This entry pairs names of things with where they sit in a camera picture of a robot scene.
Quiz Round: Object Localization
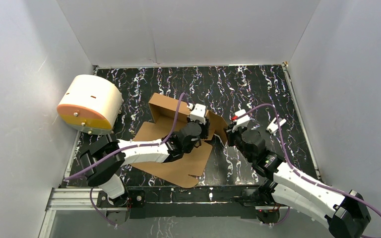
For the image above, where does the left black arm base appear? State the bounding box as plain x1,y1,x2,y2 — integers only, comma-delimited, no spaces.
93,190,145,229

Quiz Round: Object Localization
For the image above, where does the small white plastic clip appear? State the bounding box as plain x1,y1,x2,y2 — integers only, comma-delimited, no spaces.
266,118,287,134

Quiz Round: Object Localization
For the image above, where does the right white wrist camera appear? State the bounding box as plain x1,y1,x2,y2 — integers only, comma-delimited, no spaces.
232,109,251,132

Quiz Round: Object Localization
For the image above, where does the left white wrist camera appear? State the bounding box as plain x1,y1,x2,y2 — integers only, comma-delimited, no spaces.
187,104,207,124

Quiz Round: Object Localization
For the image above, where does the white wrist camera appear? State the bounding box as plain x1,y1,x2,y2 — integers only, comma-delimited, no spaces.
187,104,207,124
232,109,251,132

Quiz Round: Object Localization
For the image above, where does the cream cylindrical drum device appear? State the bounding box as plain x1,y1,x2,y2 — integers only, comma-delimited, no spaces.
56,74,123,135

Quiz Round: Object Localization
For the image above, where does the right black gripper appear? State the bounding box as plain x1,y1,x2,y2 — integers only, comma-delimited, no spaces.
223,122,254,163

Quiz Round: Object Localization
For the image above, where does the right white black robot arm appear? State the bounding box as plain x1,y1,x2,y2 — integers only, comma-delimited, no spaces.
224,124,371,238

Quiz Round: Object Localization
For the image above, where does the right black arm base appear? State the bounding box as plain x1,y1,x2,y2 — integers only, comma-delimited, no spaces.
234,180,291,227

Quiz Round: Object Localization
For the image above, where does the brown cardboard box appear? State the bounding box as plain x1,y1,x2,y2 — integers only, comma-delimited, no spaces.
132,93,227,188

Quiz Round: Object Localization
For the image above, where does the aluminium front frame rail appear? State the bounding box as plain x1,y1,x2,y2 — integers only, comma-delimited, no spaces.
48,185,258,217

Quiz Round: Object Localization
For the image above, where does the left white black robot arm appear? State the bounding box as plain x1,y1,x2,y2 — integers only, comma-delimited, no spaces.
80,119,209,206

